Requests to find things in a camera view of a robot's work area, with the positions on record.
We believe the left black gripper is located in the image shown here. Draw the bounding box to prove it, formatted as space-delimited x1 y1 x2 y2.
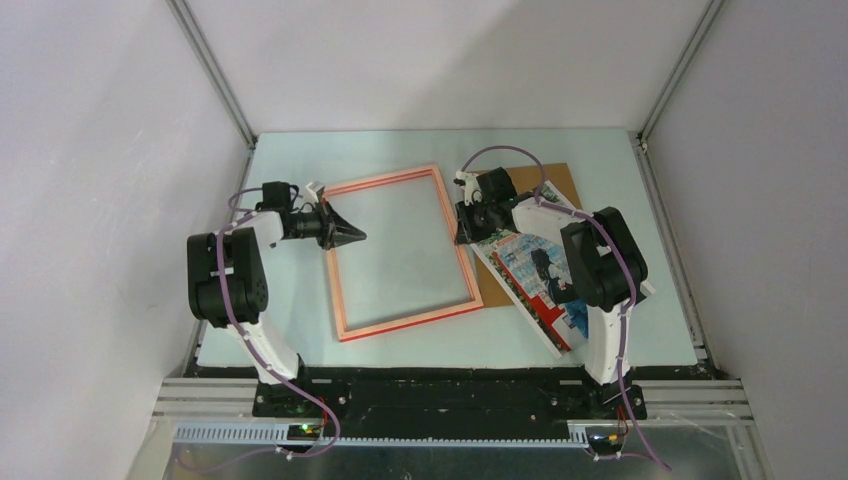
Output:
288 198 366 251

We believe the clear acrylic sheet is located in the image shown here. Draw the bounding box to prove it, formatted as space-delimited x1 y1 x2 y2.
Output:
330 175 472 332

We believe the colourful printed photo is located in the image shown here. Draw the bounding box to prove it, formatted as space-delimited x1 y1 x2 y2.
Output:
468 182 657 360

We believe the orange wooden picture frame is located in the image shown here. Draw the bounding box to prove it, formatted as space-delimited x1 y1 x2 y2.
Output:
326 164 483 342

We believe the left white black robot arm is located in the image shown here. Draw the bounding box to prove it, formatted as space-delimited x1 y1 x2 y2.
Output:
186 181 367 417

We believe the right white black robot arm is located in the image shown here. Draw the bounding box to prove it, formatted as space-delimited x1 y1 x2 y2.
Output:
454 168 648 418

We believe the brown cardboard backing board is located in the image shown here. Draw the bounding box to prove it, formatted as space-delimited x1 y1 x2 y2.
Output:
473 163 582 308

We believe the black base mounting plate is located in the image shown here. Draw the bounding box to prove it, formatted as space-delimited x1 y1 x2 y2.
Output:
252 366 647 436

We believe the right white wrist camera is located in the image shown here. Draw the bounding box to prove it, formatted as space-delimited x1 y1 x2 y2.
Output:
453 170 484 206

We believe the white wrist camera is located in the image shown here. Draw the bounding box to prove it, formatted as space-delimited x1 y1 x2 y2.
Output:
303 181 325 204
453 170 484 206

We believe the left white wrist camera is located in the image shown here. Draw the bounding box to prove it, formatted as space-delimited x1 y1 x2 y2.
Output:
303 181 325 204

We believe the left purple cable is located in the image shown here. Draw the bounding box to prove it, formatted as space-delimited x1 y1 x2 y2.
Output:
215 188 343 460

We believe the purple cable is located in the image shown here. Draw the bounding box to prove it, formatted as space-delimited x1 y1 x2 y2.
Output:
459 145 672 473
215 188 343 460

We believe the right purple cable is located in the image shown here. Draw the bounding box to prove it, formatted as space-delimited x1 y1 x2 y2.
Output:
459 145 672 473

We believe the aluminium front rail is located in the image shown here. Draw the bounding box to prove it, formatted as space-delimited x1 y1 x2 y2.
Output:
151 379 755 448

